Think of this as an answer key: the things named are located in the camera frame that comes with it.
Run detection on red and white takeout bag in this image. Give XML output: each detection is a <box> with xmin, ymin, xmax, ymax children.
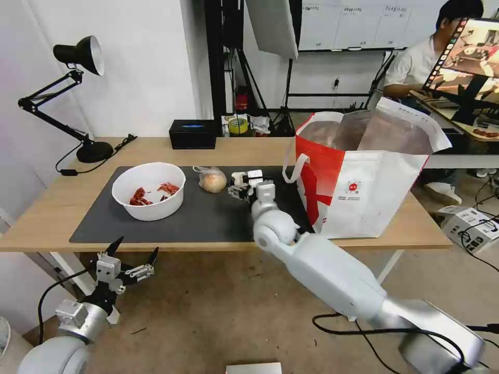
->
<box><xmin>282</xmin><ymin>97</ymin><xmax>453</xmax><ymax>239</ymax></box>

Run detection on red chili scraps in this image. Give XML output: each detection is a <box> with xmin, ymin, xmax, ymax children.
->
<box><xmin>129</xmin><ymin>186</ymin><xmax>155</xmax><ymax>207</ymax></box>
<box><xmin>156</xmin><ymin>181</ymin><xmax>181</xmax><ymax>202</ymax></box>

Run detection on white softbox panel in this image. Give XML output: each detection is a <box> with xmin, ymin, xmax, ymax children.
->
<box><xmin>244</xmin><ymin>0</ymin><xmax>300</xmax><ymax>60</ymax></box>

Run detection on white round bowl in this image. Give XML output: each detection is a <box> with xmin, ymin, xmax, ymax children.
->
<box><xmin>112</xmin><ymin>162</ymin><xmax>186</xmax><ymax>222</ymax></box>

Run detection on black lamp power cable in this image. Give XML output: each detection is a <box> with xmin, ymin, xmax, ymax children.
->
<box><xmin>54</xmin><ymin>133</ymin><xmax>138</xmax><ymax>177</ymax></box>

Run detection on computer monitor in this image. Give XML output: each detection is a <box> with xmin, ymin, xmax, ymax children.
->
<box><xmin>422</xmin><ymin>17</ymin><xmax>499</xmax><ymax>122</ymax></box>

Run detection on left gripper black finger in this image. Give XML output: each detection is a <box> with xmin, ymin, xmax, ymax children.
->
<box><xmin>97</xmin><ymin>235</ymin><xmax>125</xmax><ymax>262</ymax></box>
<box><xmin>124</xmin><ymin>246</ymin><xmax>160</xmax><ymax>283</ymax></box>

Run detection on white table leg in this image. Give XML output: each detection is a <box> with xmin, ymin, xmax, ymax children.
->
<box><xmin>373</xmin><ymin>249</ymin><xmax>405</xmax><ymax>286</ymax></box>

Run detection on red box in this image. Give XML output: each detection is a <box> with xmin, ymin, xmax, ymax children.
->
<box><xmin>235</xmin><ymin>85</ymin><xmax>253</xmax><ymax>113</ymax></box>

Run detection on person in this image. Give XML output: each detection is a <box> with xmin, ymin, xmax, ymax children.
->
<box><xmin>383</xmin><ymin>0</ymin><xmax>485</xmax><ymax>98</ymax></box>

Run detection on yellow-green tape roll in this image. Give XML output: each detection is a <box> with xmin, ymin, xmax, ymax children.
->
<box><xmin>227</xmin><ymin>115</ymin><xmax>251</xmax><ymax>138</ymax></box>

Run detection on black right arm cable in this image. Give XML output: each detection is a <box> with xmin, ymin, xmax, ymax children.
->
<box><xmin>311</xmin><ymin>313</ymin><xmax>470</xmax><ymax>368</ymax></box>

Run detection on clear plastic bag with food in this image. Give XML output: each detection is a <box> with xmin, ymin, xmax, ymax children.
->
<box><xmin>193</xmin><ymin>166</ymin><xmax>228</xmax><ymax>193</ymax></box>

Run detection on white cardboard box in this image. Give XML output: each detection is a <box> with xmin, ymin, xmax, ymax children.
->
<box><xmin>436</xmin><ymin>205</ymin><xmax>499</xmax><ymax>255</ymax></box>

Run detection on black light stand tripod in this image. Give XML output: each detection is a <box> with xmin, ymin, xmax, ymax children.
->
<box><xmin>233</xmin><ymin>46</ymin><xmax>298</xmax><ymax>137</ymax></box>

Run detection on black floor cable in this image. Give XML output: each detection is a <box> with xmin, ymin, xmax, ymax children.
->
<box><xmin>458</xmin><ymin>171</ymin><xmax>499</xmax><ymax>250</ymax></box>

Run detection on black desk lamp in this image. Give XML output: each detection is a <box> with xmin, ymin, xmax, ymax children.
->
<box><xmin>17</xmin><ymin>35</ymin><xmax>114</xmax><ymax>164</ymax></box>

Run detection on white table leg frame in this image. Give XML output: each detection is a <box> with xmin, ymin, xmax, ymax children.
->
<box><xmin>23</xmin><ymin>251</ymin><xmax>100</xmax><ymax>298</ymax></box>

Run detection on black tissue box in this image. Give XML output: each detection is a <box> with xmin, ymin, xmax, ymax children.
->
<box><xmin>168</xmin><ymin>119</ymin><xmax>217</xmax><ymax>150</ymax></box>

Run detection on black metal pillar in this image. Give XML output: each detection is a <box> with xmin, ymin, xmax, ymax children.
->
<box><xmin>204</xmin><ymin>0</ymin><xmax>245</xmax><ymax>122</ymax></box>

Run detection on whiteboard with papers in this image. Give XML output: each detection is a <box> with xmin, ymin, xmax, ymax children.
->
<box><xmin>299</xmin><ymin>0</ymin><xmax>412</xmax><ymax>52</ymax></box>

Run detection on white robot front shell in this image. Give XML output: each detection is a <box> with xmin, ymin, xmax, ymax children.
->
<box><xmin>225</xmin><ymin>362</ymin><xmax>282</xmax><ymax>374</ymax></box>

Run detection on black desk mat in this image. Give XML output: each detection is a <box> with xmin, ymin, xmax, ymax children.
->
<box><xmin>69</xmin><ymin>165</ymin><xmax>317</xmax><ymax>244</ymax></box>

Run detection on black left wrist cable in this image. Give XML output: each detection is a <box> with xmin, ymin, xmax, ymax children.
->
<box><xmin>37</xmin><ymin>269</ymin><xmax>99</xmax><ymax>346</ymax></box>

